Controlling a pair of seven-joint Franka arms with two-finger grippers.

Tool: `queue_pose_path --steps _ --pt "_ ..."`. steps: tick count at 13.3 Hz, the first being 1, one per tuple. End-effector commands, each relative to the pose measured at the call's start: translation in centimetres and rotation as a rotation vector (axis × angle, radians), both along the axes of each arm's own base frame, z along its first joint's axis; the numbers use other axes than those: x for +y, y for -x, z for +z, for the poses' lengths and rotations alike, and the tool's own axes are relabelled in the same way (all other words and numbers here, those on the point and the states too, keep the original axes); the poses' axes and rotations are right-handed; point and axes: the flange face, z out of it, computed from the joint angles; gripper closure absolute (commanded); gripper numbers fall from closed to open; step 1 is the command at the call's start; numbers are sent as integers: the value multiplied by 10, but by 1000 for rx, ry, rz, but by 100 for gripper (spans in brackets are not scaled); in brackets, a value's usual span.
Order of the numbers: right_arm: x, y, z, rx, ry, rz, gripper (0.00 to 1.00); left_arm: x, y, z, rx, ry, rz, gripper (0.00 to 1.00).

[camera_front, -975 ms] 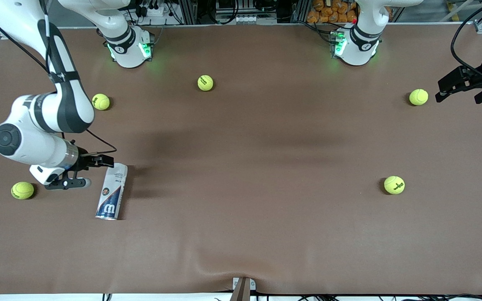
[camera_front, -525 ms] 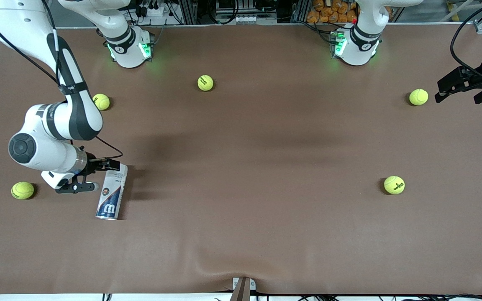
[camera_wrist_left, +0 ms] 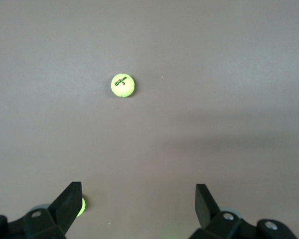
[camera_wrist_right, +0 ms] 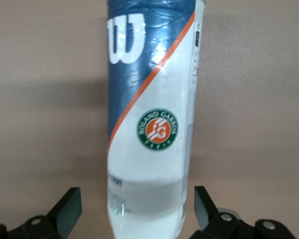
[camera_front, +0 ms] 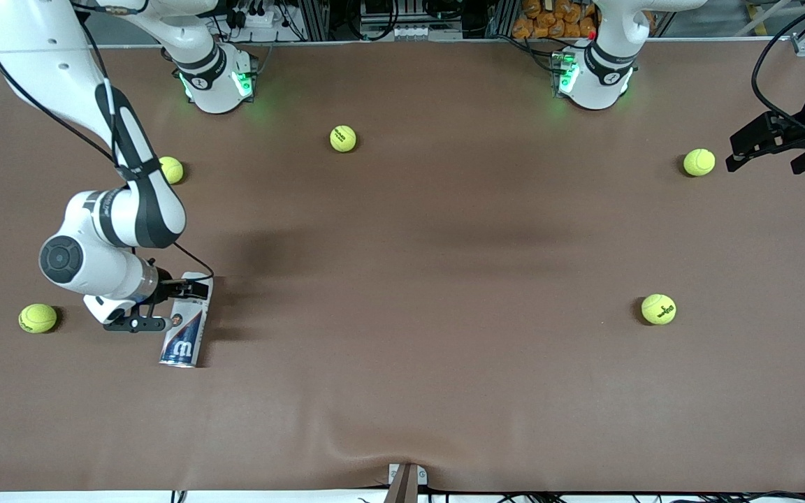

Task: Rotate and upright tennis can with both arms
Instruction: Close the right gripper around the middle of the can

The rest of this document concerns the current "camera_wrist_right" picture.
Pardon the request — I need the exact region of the white blue tennis ball can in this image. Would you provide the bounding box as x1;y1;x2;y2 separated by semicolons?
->
106;0;206;239

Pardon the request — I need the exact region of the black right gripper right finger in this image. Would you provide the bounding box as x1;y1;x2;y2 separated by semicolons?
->
191;185;295;239

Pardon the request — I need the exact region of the brown table mat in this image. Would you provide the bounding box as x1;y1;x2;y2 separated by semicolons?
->
0;0;299;239

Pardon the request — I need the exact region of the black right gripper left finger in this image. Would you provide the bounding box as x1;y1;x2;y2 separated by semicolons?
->
0;187;83;239

